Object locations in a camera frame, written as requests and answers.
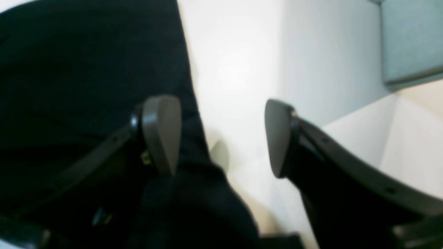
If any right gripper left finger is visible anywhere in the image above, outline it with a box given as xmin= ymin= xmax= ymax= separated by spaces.
xmin=1 ymin=95 xmax=182 ymax=249

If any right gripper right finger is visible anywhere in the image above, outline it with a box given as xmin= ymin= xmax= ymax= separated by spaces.
xmin=265 ymin=99 xmax=443 ymax=249

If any black T-shirt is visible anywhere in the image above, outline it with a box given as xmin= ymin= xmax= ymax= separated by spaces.
xmin=0 ymin=0 xmax=305 ymax=249

